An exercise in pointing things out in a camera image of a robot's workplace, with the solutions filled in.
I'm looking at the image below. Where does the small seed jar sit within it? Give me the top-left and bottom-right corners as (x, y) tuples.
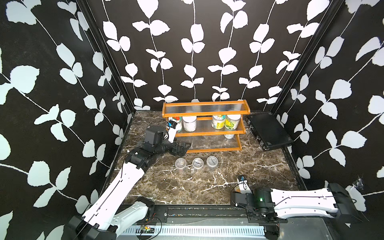
(206, 156), (219, 170)
(192, 158), (204, 171)
(175, 158), (187, 172)

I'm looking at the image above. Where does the white large jar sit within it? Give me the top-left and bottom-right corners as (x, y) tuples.
(182, 116), (197, 132)

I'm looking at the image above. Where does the red label large jar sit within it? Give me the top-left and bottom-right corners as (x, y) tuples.
(174, 117), (183, 132)

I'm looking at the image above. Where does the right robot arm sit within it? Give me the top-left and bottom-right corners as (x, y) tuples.
(231, 181), (363, 224)

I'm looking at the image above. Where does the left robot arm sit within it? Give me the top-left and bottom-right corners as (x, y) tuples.
(63, 122), (192, 240)

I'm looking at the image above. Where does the yellow green label jar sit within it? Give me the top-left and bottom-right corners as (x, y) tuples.
(212, 115), (226, 130)

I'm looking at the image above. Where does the small jar behind shelf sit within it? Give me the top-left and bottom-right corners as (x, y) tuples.
(224, 134), (235, 140)

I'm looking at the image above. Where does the orange wooden shelf rack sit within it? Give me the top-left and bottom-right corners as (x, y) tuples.
(162, 100), (251, 154)

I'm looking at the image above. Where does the green label large jar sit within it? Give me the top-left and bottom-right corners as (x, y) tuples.
(225, 114), (242, 131)

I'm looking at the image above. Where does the black flat case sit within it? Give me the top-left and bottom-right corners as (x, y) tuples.
(246, 112), (294, 151)

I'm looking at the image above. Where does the small circuit board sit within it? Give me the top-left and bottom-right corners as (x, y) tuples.
(140, 226), (155, 235)

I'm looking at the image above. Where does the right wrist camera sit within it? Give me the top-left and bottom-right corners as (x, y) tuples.
(235, 175), (252, 194)

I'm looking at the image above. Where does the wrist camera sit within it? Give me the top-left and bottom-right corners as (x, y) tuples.
(168, 120), (178, 143)
(235, 175), (252, 194)

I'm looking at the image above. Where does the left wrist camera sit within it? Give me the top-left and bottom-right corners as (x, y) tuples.
(168, 120), (178, 143)

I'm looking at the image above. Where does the black front rail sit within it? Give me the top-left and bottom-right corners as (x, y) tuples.
(119, 204), (316, 224)

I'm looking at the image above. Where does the white slotted cable duct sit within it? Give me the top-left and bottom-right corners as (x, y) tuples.
(121, 225), (265, 238)

